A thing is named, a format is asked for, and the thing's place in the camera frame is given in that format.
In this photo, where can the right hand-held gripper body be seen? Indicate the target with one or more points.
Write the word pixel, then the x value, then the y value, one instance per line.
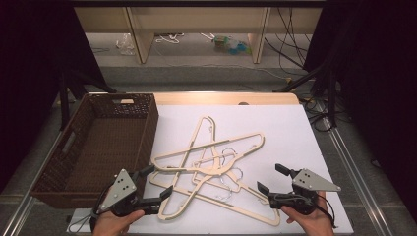
pixel 308 180

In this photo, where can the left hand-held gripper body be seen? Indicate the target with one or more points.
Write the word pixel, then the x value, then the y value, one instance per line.
pixel 121 188

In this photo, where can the brown woven basket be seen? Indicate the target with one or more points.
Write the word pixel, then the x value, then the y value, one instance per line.
pixel 108 147

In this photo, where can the person's left hand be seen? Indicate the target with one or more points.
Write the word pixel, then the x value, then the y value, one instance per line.
pixel 111 224

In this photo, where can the person's right hand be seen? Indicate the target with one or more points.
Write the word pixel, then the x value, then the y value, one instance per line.
pixel 314 223

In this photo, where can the white table mat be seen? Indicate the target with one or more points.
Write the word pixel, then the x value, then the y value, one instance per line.
pixel 288 131

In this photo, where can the black curtain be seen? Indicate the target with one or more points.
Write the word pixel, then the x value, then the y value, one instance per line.
pixel 32 65
pixel 377 82

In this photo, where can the clear plastic bag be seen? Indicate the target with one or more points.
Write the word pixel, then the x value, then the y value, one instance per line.
pixel 125 44

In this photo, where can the colourful plastic packets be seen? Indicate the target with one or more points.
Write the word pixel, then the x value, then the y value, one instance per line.
pixel 231 46

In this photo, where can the light wooden shelf unit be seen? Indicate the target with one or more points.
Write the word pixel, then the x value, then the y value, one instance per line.
pixel 196 19

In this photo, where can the metal floor rail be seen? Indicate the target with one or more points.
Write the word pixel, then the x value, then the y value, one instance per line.
pixel 357 177
pixel 26 203

